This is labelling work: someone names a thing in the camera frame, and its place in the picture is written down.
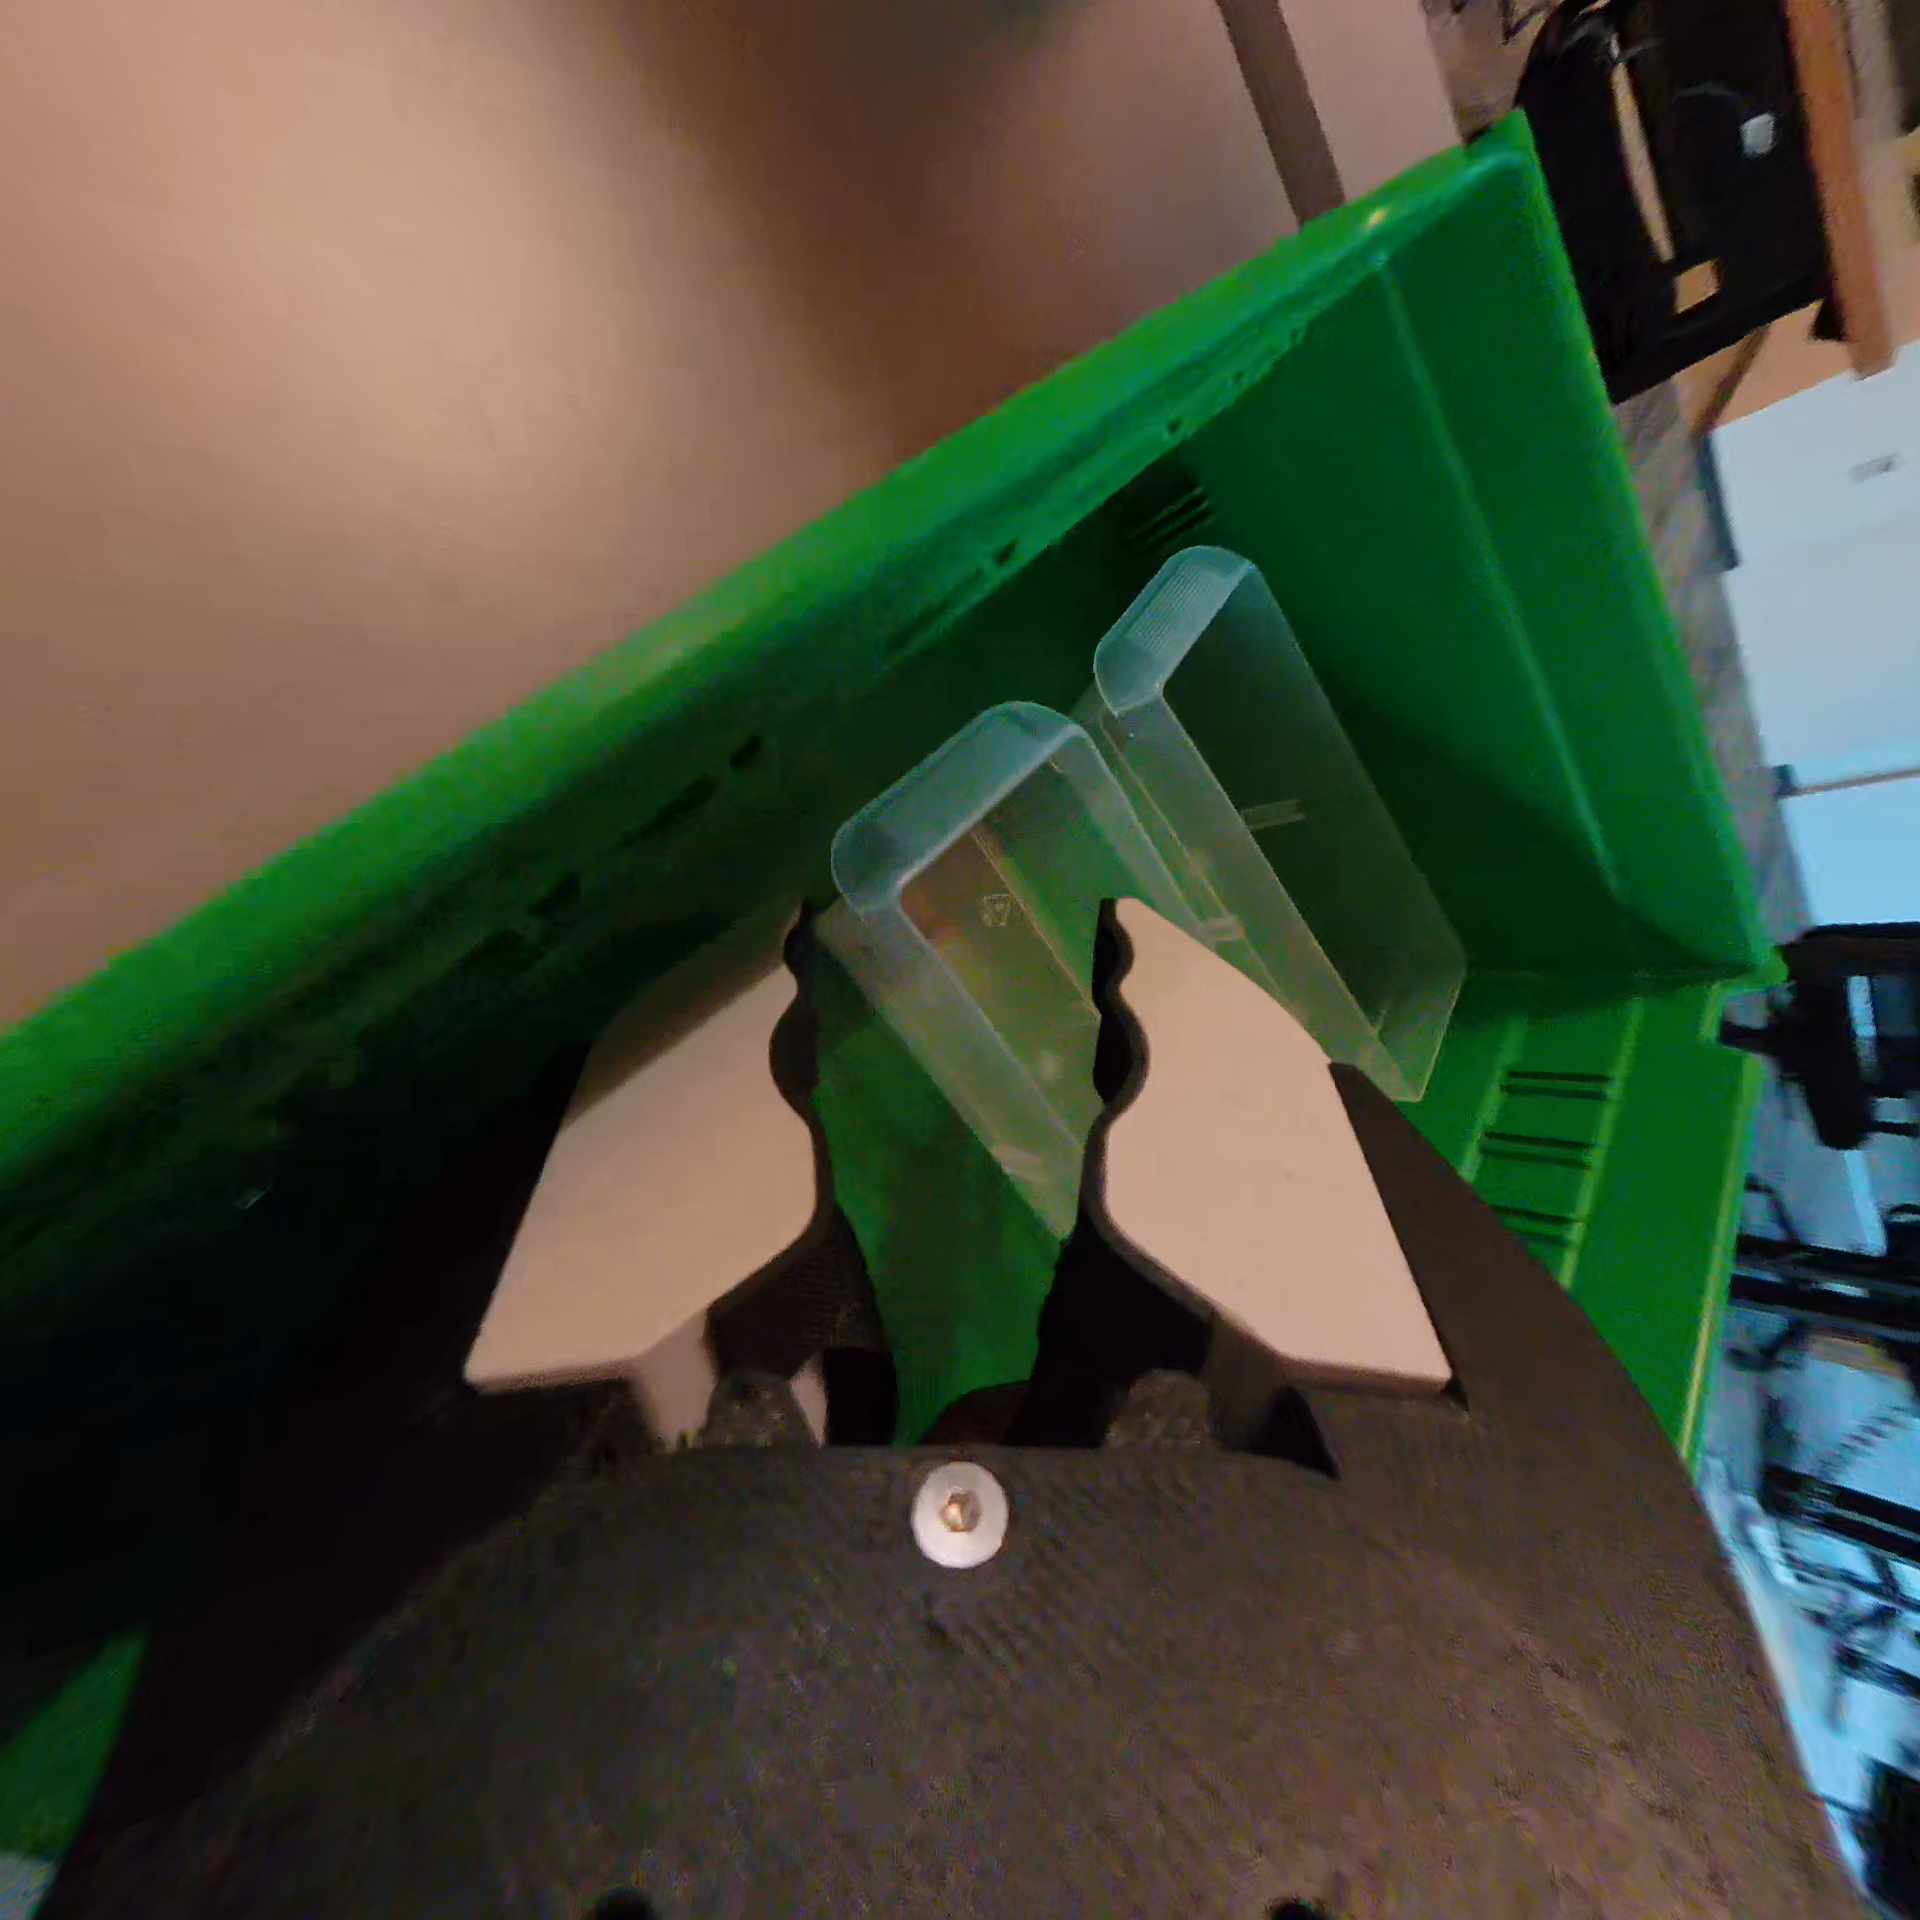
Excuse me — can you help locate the green plastic bin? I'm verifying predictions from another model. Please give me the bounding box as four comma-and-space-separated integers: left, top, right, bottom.
0, 107, 1789, 1862

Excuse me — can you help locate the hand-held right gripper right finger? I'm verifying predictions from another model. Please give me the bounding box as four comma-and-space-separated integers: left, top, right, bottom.
1077, 896, 1457, 1389

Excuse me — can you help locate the clear plastic drawer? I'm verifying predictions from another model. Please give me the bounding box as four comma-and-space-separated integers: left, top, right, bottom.
831, 700, 1156, 1238
1073, 546, 1471, 1104

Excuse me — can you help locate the black office chair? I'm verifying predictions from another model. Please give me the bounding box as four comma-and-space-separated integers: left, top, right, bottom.
1515, 0, 1853, 400

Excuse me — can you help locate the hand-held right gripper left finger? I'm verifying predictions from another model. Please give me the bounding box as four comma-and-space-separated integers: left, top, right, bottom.
461, 900, 889, 1449

